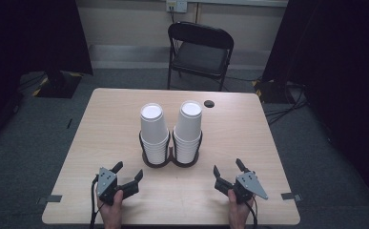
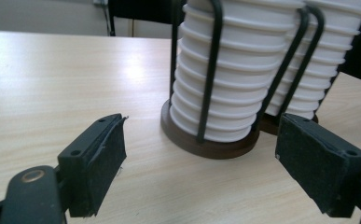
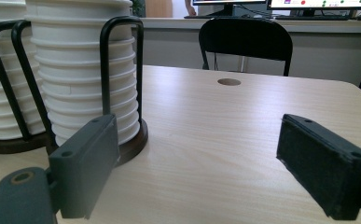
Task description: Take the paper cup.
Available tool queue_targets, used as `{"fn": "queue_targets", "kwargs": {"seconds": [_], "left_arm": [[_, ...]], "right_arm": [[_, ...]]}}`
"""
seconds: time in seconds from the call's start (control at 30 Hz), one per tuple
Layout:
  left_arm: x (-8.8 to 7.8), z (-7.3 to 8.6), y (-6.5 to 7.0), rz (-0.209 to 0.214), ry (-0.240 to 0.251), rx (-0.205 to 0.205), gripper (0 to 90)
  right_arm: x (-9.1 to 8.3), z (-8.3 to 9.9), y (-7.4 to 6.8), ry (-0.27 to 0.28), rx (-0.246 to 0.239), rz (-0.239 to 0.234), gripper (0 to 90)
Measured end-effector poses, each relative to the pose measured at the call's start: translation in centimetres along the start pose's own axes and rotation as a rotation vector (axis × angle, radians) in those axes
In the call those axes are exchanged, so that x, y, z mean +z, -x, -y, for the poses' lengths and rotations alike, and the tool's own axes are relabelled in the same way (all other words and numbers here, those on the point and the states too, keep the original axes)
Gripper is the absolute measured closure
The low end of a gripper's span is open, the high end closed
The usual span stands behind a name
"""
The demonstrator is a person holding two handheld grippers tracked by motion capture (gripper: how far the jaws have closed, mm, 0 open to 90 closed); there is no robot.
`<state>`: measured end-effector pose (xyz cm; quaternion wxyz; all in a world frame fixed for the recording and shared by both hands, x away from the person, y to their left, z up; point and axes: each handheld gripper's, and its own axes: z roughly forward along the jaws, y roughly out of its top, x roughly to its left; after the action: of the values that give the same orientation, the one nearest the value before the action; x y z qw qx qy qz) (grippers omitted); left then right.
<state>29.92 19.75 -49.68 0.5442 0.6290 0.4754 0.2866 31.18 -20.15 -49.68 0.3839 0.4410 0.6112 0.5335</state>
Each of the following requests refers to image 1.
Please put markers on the black round table grommet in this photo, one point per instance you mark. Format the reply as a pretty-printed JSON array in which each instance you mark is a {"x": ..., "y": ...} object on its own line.
[{"x": 209, "y": 103}]

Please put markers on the person's right hand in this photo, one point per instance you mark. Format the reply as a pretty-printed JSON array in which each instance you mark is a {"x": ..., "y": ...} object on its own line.
[{"x": 237, "y": 214}]

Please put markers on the black folding chair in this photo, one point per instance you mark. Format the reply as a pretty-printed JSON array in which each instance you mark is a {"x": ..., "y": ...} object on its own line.
[{"x": 201, "y": 57}]

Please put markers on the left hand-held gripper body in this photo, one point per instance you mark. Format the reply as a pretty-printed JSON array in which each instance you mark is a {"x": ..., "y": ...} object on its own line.
[{"x": 106, "y": 183}]

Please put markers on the white wall socket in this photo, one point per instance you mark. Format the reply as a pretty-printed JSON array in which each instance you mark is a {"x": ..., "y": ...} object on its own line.
[{"x": 176, "y": 5}]

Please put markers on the person's left hand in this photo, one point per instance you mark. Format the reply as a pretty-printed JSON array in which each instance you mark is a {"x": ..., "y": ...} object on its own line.
[{"x": 112, "y": 213}]

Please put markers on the black curtain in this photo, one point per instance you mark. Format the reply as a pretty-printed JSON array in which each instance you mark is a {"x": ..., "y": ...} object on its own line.
[
  {"x": 341, "y": 63},
  {"x": 29, "y": 41}
]

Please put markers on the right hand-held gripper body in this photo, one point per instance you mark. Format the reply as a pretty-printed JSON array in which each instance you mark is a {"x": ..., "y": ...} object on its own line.
[{"x": 248, "y": 186}]

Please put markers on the stack of white paper cups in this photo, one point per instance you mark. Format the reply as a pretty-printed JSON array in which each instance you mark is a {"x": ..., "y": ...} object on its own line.
[
  {"x": 188, "y": 129},
  {"x": 153, "y": 130}
]

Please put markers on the black stand base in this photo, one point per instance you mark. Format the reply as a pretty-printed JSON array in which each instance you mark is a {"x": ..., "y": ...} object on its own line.
[
  {"x": 269, "y": 90},
  {"x": 58, "y": 84}
]

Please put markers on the black double cup holder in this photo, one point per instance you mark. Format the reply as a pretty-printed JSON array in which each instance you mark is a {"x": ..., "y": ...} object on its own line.
[{"x": 171, "y": 160}]

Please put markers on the grey tape strip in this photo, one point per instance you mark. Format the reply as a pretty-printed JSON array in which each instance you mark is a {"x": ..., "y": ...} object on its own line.
[
  {"x": 50, "y": 199},
  {"x": 290, "y": 196}
]

